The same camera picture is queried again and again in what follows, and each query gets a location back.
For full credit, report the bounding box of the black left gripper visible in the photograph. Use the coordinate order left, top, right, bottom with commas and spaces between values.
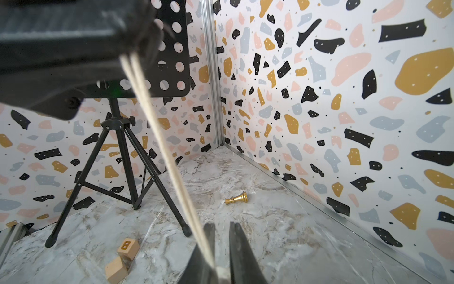
1, 1, 163, 120

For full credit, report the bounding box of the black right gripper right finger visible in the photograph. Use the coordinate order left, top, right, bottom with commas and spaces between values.
229, 222, 268, 284

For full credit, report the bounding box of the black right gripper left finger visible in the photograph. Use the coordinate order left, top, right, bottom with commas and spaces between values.
177, 222, 216, 284

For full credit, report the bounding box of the wooden number cube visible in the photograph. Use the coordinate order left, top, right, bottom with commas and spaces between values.
117, 238, 140, 261

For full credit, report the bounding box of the gold chess piece far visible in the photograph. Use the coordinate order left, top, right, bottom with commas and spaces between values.
224, 191, 248, 205

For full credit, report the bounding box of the black perforated music stand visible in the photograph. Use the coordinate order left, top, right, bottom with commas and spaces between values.
44, 0, 193, 249

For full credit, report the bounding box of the aluminium corner post left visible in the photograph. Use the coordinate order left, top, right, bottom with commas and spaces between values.
201, 0, 225, 147

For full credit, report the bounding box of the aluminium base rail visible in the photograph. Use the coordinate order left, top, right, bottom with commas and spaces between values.
0, 223, 30, 267

